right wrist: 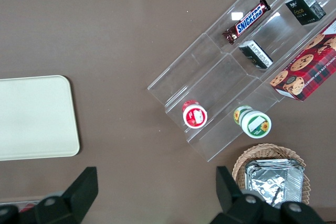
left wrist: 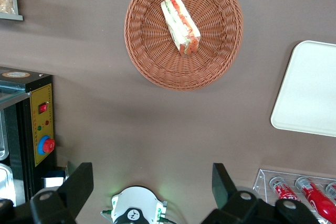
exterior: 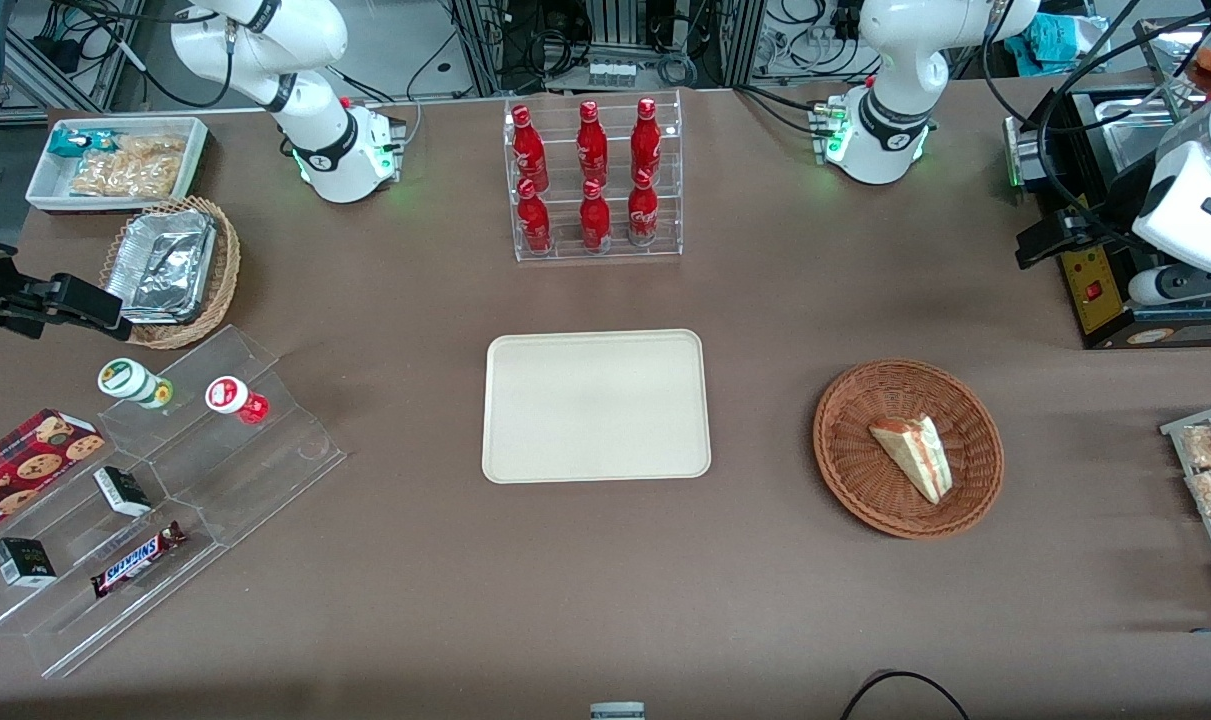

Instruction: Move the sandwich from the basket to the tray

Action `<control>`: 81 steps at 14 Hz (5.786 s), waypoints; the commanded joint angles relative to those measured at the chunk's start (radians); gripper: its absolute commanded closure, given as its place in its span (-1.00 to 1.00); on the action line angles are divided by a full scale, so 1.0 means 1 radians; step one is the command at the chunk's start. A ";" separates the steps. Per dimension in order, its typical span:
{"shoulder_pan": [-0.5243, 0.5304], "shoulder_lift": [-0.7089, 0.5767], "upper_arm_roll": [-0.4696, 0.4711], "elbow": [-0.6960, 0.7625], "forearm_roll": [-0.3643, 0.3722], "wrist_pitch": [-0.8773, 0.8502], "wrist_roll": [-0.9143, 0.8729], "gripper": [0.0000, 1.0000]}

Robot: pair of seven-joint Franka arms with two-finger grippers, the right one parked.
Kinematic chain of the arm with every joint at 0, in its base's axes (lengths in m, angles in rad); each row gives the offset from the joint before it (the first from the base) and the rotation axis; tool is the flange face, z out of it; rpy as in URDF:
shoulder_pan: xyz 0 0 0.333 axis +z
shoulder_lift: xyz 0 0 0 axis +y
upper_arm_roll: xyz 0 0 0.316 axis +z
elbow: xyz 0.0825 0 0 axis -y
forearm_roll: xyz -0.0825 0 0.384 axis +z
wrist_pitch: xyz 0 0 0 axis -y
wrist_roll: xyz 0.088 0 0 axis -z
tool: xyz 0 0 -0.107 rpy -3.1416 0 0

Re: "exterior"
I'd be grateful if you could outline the clear bag of chips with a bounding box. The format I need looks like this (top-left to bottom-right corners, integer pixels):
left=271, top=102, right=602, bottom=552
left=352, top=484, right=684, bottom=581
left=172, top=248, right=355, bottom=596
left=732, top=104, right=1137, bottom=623
left=69, top=134, right=189, bottom=200

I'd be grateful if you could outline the green lid cup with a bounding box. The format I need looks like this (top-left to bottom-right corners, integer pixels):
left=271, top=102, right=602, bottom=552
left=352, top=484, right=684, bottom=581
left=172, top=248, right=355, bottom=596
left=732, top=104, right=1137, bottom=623
left=97, top=357, right=175, bottom=412

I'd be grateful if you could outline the small black box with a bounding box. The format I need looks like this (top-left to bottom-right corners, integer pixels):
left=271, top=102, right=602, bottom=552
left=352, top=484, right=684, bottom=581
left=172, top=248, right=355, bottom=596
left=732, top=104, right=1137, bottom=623
left=92, top=465, right=154, bottom=519
left=0, top=537, right=59, bottom=589

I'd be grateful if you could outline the red cookie box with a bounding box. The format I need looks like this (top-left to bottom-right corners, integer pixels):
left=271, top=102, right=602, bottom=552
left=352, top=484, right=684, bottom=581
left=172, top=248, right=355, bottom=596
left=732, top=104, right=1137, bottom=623
left=0, top=408, right=107, bottom=550

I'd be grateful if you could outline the black cable loop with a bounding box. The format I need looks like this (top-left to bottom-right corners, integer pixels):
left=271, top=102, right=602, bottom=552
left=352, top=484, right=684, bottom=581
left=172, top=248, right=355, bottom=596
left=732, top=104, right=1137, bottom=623
left=839, top=669, right=972, bottom=720

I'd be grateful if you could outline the triangle sandwich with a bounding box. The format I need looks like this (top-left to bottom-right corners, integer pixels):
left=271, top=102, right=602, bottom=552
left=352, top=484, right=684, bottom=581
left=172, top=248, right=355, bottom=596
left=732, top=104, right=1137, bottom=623
left=868, top=414, right=955, bottom=506

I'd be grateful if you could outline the white rectangular snack bin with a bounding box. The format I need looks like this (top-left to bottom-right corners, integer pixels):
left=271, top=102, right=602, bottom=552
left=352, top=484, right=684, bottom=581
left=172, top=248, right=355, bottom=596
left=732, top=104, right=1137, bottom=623
left=25, top=115, right=212, bottom=215

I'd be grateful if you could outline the red cola bottle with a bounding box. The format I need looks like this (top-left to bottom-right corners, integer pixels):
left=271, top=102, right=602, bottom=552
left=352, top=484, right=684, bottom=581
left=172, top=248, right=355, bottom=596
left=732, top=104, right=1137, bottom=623
left=576, top=100, right=610, bottom=187
left=516, top=178, right=555, bottom=255
left=579, top=178, right=613, bottom=252
left=510, top=105, right=550, bottom=191
left=627, top=168, right=660, bottom=248
left=631, top=97, right=663, bottom=182

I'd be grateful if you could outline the brown round wicker basket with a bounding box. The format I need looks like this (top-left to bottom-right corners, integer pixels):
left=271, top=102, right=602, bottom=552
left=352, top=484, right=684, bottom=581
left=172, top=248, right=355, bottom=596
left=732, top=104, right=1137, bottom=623
left=812, top=359, right=1006, bottom=541

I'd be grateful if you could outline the aluminium foil container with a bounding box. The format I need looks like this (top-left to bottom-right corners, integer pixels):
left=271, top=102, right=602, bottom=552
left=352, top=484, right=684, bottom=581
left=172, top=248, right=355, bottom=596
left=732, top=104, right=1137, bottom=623
left=104, top=208, right=219, bottom=326

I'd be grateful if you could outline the clear acrylic bottle rack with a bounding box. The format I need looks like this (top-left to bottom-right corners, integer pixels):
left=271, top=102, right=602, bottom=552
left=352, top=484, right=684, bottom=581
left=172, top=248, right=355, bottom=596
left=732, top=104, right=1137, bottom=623
left=503, top=90, right=684, bottom=263

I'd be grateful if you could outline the clear acrylic stepped display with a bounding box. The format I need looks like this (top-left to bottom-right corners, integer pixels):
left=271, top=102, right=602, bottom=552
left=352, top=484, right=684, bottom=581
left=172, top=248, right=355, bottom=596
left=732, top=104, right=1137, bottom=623
left=0, top=324, right=349, bottom=681

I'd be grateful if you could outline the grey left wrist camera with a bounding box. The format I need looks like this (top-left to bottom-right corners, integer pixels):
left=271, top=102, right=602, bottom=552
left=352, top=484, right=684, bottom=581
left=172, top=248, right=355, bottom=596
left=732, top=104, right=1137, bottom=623
left=1127, top=262, right=1211, bottom=307

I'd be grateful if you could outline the snickers chocolate bar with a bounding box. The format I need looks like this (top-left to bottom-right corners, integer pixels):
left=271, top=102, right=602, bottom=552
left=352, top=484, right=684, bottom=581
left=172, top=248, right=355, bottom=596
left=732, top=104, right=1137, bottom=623
left=89, top=520, right=189, bottom=600

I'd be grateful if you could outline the teal snack packet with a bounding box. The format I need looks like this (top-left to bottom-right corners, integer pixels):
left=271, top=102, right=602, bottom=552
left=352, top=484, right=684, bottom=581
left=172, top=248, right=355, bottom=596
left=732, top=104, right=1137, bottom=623
left=47, top=128, right=126, bottom=160

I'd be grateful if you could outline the black machine with yellow panel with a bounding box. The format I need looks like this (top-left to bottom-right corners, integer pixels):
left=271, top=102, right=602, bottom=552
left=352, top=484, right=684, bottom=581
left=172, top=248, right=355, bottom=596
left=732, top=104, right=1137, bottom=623
left=1003, top=72, right=1211, bottom=351

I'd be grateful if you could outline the beige plastic tray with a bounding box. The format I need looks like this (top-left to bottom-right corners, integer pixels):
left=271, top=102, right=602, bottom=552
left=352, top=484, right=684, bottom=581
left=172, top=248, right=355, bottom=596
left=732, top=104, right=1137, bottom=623
left=481, top=329, right=713, bottom=485

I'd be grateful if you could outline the tray with bagged pastries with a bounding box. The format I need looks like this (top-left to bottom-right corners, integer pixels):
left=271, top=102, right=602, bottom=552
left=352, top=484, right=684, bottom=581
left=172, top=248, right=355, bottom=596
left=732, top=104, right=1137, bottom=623
left=1159, top=399, right=1211, bottom=633

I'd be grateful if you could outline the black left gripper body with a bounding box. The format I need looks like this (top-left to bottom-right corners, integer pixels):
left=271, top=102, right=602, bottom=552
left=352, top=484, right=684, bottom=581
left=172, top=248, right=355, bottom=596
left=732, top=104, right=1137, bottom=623
left=1060, top=195, right=1154, bottom=263

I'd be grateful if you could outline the light wicker basket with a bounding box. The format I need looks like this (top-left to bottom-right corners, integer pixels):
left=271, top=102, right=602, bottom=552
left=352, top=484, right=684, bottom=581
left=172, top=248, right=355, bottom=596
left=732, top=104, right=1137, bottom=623
left=99, top=195, right=242, bottom=351

